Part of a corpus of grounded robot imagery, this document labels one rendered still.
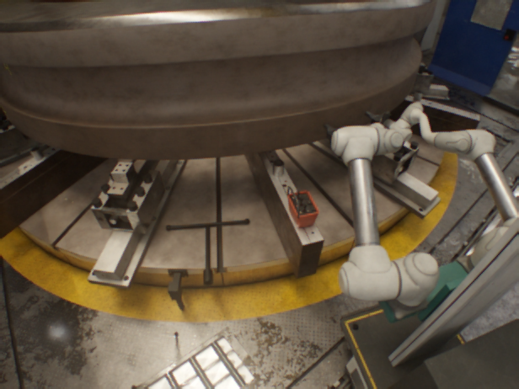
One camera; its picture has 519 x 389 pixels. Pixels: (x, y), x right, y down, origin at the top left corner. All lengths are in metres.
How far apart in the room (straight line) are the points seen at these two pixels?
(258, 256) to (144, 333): 0.97
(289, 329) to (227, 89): 1.66
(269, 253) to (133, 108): 1.34
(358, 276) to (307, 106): 1.28
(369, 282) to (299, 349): 1.12
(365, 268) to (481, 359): 0.67
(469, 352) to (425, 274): 0.46
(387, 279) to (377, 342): 0.81
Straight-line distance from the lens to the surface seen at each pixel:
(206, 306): 2.35
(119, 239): 2.28
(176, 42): 1.76
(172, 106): 2.05
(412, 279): 1.27
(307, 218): 1.78
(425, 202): 2.71
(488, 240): 1.61
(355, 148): 1.36
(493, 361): 1.62
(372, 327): 2.02
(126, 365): 2.34
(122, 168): 2.21
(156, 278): 2.41
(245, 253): 2.19
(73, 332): 2.60
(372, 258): 1.23
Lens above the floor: 2.10
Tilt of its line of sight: 44 degrees down
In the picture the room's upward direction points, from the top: straight up
